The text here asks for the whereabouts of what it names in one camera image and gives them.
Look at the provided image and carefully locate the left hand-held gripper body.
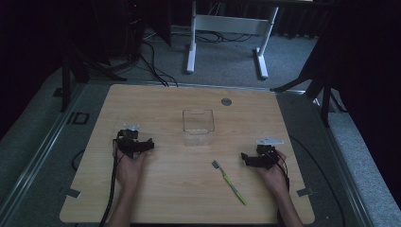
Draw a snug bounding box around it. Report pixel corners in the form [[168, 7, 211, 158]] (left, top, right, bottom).
[[113, 123, 149, 159]]

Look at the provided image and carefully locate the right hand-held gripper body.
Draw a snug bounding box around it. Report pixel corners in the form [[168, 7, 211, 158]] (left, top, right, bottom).
[[245, 136, 286, 169]]

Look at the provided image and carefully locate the green toothbrush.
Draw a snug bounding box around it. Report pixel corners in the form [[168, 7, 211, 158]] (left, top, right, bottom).
[[211, 160, 249, 206]]

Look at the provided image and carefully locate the clear plastic container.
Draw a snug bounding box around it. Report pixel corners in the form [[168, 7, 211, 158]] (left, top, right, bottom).
[[182, 108, 216, 147]]

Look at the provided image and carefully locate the person's right hand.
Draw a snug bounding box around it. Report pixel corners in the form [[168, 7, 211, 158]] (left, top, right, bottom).
[[253, 149, 289, 196]]

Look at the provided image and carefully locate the person's left hand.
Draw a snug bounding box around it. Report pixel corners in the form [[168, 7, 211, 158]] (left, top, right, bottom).
[[114, 148, 148, 192]]

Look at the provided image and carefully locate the grey tape strip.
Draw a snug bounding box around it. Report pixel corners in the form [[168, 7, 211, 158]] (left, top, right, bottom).
[[60, 187, 81, 200], [296, 187, 316, 198]]

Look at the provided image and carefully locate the black tripod stand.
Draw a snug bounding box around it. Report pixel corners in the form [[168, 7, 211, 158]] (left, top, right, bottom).
[[60, 0, 128, 114], [270, 27, 348, 129]]

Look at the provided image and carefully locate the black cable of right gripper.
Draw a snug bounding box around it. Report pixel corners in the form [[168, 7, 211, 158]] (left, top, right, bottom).
[[268, 148, 291, 227]]

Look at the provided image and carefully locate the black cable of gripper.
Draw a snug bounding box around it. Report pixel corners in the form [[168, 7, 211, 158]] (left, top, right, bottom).
[[98, 148, 127, 227], [268, 148, 291, 227]]

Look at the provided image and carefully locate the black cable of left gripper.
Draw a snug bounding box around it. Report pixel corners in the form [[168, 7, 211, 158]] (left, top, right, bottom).
[[98, 148, 127, 227]]

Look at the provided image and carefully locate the black floor cable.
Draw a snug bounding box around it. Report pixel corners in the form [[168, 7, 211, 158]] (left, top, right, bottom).
[[71, 148, 87, 172]]

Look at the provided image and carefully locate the bundle of black floor cables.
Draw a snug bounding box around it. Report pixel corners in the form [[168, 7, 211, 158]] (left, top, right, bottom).
[[126, 27, 253, 88]]

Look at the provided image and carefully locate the white metal desk frame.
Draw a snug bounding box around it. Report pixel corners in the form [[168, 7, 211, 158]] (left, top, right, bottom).
[[185, 0, 280, 79]]

